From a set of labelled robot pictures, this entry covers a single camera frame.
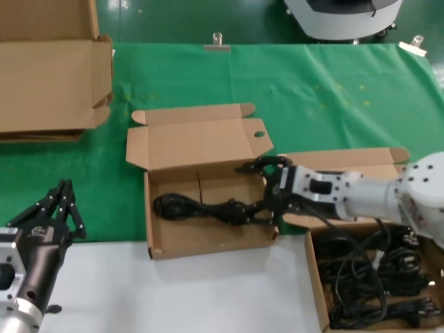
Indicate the green table cloth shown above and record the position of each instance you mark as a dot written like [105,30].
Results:
[312,104]

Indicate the white wheeled robot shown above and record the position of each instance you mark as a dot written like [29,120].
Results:
[347,17]

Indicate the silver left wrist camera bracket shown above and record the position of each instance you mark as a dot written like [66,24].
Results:
[10,253]

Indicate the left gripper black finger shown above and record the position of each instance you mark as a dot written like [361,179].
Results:
[42,205]
[71,209]

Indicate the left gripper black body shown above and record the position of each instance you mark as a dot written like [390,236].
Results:
[38,264]

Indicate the open cardboard box with hole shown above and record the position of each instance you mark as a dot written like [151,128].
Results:
[347,159]
[208,239]

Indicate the large open cardboard box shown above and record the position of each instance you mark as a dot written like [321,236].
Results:
[45,86]

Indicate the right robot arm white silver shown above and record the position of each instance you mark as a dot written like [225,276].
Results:
[374,197]

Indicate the flattened cardboard box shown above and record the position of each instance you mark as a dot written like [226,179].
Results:
[41,134]

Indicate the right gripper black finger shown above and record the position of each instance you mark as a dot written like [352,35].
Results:
[256,164]
[263,216]

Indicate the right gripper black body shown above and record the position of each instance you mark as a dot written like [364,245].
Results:
[281,190]

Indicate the metal binder clip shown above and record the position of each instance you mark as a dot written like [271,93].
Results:
[216,48]
[414,46]

